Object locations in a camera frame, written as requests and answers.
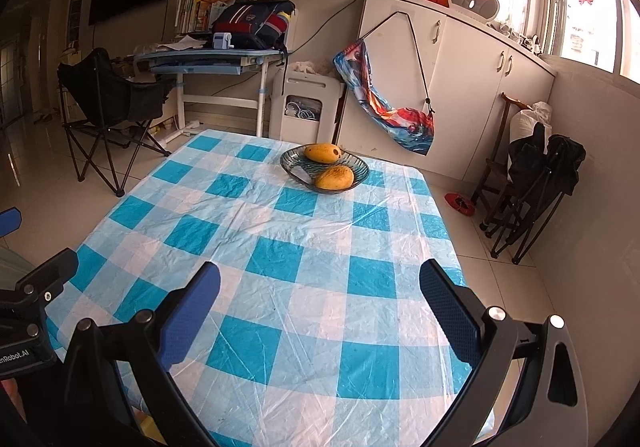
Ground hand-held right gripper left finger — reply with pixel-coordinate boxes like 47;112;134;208
60;261;222;447

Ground yellow mango with dark spot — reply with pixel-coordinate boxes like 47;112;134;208
304;143;342;164

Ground blue study desk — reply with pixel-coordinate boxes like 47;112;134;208
134;47;287;143

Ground yellow plastic bin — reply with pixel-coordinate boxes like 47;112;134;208
132;412;168;447

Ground row of books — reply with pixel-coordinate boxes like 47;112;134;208
175;0;221;34

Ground brown wooden chair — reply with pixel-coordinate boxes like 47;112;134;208
472;94;531;213

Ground white sack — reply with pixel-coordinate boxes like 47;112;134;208
509;101;553;173

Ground colourful printed bag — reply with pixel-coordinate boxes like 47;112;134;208
333;40;436;156

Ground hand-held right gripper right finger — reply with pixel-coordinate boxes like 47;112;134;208
419;258;588;447

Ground red slipper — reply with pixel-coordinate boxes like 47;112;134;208
445;192;477;217

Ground black cord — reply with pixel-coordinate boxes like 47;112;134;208
359;11;436;115

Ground folded black camping chair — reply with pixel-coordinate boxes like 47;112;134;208
482;122;587;265

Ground dark glass fruit dish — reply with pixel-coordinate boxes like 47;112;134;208
280;144;371;193

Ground dark striped backpack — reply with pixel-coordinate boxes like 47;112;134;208
209;0;297;50

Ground white plastic stool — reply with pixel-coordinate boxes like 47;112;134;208
270;70;346;145

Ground blue checked plastic tablecloth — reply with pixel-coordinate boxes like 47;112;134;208
42;128;496;447

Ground white papers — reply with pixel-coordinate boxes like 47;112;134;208
157;34;211;50

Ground white cabinet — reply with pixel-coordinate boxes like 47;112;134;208
337;0;558;183

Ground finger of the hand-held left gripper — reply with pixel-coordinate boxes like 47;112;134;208
0;208;23;239
15;248;80;304

